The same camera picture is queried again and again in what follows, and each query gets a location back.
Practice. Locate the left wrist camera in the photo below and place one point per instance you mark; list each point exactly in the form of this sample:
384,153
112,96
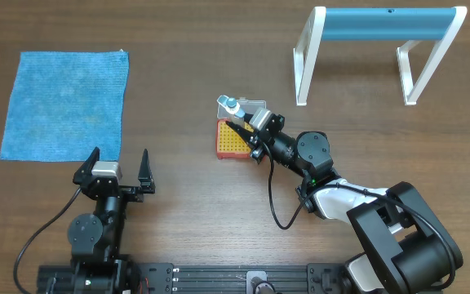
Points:
106,168

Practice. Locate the blue cloth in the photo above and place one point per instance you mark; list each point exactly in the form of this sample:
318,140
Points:
63,106

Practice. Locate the red and yellow tip box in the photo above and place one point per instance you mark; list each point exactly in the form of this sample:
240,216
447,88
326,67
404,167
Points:
229,143

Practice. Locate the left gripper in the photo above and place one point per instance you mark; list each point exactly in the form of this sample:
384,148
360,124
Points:
104,188

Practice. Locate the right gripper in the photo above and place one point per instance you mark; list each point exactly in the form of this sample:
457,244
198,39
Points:
275,124

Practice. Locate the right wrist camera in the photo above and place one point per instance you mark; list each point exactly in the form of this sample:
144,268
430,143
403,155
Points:
260,119

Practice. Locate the white pipette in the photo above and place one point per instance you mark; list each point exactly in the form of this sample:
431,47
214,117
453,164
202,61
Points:
231,104

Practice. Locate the white and blue stand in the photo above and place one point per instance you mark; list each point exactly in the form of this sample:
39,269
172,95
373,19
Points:
382,23

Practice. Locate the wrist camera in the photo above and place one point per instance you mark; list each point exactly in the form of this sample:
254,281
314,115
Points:
260,119
106,168

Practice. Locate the mounting rail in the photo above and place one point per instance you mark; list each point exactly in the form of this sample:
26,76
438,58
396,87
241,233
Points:
218,279

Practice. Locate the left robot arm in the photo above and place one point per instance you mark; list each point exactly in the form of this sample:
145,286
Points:
84,234

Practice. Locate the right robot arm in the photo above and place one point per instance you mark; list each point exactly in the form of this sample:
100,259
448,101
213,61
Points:
312,151

